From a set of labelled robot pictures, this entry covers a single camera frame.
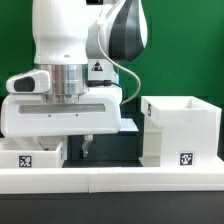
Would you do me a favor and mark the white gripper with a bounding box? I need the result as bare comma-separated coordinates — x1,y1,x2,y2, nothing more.
0,69,122,158

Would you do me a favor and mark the white front drawer box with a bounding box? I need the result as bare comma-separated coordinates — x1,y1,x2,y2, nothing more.
0,136,67,169

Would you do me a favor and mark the white drawer cabinet frame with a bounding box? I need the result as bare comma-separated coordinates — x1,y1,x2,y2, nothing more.
140,96,222,168

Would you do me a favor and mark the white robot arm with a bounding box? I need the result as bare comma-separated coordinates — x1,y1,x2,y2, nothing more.
0,0,147,154

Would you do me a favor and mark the white marker tag sheet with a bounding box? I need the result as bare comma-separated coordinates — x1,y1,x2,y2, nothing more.
120,118,138,132

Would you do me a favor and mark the white front fence rail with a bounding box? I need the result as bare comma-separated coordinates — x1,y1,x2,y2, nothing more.
0,167,224,194

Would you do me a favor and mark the white hanging cable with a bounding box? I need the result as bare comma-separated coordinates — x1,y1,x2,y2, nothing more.
96,0,142,106

